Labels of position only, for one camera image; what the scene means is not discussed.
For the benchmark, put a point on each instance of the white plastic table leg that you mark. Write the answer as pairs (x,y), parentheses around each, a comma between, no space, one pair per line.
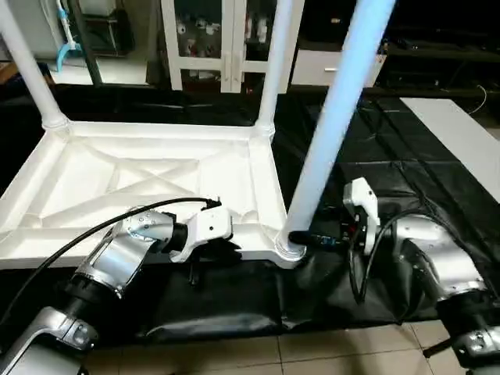
(273,62)
(336,117)
(27,62)

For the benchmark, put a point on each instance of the black metal frame leg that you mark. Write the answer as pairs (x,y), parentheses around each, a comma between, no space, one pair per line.
(437,348)

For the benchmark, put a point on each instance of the black work mat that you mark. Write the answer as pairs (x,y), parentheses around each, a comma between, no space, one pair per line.
(375,156)

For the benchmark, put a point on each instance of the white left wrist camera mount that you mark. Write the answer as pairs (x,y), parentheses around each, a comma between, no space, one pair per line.
(203,226)

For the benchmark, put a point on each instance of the white plastic table top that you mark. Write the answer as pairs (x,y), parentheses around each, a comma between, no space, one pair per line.
(156,172)

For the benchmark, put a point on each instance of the dark low media cabinet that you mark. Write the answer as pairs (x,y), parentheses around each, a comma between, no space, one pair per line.
(437,66)

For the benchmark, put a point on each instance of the white flat board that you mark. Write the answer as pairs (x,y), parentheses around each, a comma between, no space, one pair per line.
(461,133)

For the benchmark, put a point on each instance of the grey vertical metal pole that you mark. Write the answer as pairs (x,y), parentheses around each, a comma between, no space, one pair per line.
(86,43)

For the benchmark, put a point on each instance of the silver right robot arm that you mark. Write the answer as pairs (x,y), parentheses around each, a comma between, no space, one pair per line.
(437,266)

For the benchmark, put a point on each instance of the white glass door cabinet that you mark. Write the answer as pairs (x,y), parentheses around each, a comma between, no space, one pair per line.
(211,39)

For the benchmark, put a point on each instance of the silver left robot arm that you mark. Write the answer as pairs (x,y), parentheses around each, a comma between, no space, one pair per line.
(101,273)

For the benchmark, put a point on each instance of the white drawer unit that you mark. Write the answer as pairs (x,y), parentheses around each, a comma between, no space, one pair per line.
(312,69)

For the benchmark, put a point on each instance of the light blue plastic object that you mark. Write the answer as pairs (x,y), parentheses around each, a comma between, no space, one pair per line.
(66,39)

